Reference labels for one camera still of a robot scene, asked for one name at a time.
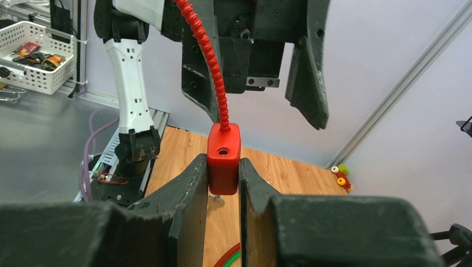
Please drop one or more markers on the black music stand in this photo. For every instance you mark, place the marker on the black music stand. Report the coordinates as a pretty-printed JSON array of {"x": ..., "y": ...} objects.
[{"x": 459, "y": 236}]

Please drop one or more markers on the toy car red green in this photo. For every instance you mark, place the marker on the toy car red green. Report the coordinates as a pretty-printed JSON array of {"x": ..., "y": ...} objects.
[{"x": 341, "y": 171}]

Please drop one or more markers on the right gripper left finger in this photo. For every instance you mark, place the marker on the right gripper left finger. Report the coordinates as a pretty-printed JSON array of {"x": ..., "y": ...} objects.
[{"x": 166, "y": 228}]

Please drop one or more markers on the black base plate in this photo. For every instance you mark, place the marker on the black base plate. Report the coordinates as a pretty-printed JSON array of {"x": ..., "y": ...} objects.
[{"x": 122, "y": 182}]

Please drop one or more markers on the green cable lock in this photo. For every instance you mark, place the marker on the green cable lock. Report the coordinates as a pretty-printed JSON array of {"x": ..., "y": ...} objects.
[{"x": 229, "y": 259}]

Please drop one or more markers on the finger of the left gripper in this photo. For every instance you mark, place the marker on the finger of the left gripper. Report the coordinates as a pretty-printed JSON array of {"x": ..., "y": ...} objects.
[
  {"x": 196, "y": 80},
  {"x": 306, "y": 89}
]

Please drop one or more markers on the thick red cable lock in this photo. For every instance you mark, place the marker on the thick red cable lock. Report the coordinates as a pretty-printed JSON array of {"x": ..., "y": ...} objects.
[{"x": 231, "y": 250}]

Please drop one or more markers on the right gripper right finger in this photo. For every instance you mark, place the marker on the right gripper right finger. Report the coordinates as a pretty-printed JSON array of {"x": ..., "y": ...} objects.
[{"x": 325, "y": 230}]

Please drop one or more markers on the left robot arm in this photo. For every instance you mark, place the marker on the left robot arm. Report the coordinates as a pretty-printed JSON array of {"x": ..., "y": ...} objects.
[{"x": 124, "y": 27}]

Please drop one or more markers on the white plastic basket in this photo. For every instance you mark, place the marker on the white plastic basket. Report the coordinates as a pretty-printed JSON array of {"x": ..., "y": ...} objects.
[{"x": 35, "y": 57}]

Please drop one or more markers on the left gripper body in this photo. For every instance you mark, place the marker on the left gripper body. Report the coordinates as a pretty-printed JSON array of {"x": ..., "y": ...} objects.
[{"x": 252, "y": 35}]

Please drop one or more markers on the red padlock with thin cable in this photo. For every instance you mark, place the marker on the red padlock with thin cable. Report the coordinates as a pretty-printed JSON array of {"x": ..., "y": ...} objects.
[{"x": 224, "y": 141}]

